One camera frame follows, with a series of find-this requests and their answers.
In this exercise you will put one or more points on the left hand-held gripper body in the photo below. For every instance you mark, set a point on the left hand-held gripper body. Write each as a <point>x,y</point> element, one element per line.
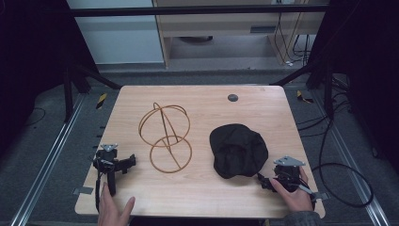
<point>106,162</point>

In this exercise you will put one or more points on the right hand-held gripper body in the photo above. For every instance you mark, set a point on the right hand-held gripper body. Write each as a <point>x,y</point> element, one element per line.
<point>287,172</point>

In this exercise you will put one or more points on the black hat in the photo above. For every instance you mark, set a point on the black hat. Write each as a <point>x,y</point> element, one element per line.
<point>238,150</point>

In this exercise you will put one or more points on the person's right hand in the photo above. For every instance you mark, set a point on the person's right hand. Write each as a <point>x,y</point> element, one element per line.
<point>295,199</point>

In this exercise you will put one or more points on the person's left hand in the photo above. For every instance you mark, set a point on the person's left hand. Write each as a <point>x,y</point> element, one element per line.
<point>111,208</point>

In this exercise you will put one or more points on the grey tape piece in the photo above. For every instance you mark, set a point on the grey tape piece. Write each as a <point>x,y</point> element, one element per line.
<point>83,190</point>
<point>321,196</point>

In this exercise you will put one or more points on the yellow black striped tape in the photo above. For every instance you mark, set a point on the yellow black striped tape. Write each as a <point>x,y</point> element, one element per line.
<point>101,100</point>
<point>303,97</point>

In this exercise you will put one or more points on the grey round table grommet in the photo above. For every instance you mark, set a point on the grey round table grommet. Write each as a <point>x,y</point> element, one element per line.
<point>232,97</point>

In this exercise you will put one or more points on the black metal stand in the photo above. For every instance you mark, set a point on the black metal stand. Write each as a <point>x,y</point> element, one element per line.
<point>320,78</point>
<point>78,78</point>

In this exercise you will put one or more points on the white cabinet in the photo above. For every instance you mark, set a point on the white cabinet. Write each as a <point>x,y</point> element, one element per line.
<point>119,37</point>

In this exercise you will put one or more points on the light wooden desk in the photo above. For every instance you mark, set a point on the light wooden desk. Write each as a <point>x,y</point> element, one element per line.
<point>219,25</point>

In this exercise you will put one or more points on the aluminium floor rail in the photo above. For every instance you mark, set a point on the aluminium floor rail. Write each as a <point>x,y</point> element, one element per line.
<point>348,160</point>
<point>47,166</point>

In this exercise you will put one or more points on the black horizontal frame bar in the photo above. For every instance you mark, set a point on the black horizontal frame bar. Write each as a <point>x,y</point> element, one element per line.
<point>194,10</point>

